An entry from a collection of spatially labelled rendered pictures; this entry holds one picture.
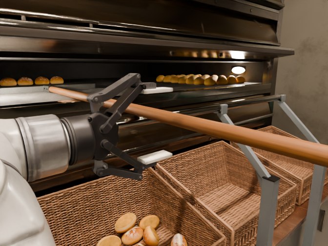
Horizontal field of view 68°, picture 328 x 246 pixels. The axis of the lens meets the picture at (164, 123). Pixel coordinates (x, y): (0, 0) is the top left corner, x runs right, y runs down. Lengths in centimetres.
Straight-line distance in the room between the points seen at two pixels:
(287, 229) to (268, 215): 42
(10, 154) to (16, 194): 12
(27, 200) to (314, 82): 412
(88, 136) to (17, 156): 10
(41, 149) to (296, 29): 417
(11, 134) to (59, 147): 6
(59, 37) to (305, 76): 380
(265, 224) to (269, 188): 13
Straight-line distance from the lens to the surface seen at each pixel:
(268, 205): 92
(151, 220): 117
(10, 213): 21
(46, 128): 36
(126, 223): 110
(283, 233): 132
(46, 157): 36
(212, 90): 148
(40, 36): 80
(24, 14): 85
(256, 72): 213
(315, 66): 420
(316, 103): 422
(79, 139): 37
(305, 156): 40
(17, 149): 35
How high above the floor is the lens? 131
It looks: 13 degrees down
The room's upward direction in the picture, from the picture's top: straight up
